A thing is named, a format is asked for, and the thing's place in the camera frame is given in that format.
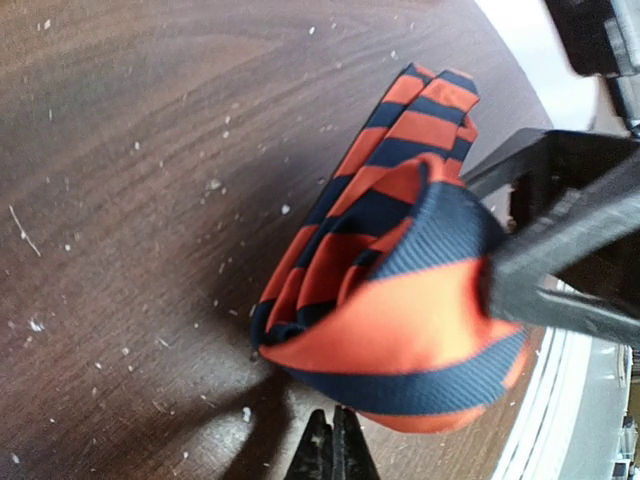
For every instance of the red navy striped tie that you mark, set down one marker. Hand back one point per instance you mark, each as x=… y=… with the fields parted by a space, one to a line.
x=376 y=303

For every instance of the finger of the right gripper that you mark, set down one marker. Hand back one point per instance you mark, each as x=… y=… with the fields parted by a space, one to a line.
x=576 y=267
x=540 y=165

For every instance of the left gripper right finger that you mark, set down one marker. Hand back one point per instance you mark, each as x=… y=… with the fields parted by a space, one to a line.
x=351 y=458

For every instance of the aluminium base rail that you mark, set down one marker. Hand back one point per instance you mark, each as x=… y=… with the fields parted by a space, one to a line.
x=572 y=422

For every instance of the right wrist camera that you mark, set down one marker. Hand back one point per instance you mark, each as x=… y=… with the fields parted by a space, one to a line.
x=601 y=38

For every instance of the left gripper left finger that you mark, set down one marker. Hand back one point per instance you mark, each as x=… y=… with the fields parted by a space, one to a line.
x=313 y=457

